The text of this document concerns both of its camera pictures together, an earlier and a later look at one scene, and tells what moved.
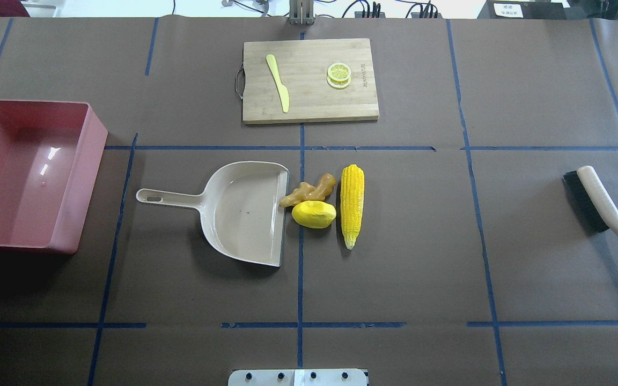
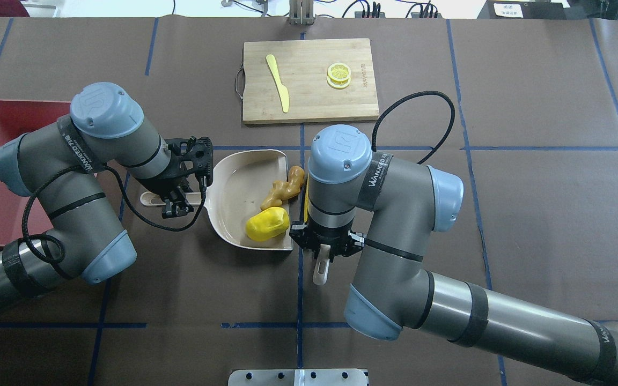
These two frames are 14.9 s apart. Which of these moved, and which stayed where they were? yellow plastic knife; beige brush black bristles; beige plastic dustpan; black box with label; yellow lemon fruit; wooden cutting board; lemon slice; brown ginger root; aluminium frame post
Moved: yellow lemon fruit; brown ginger root; beige plastic dustpan; beige brush black bristles
Stayed: black box with label; lemon slice; yellow plastic knife; aluminium frame post; wooden cutting board
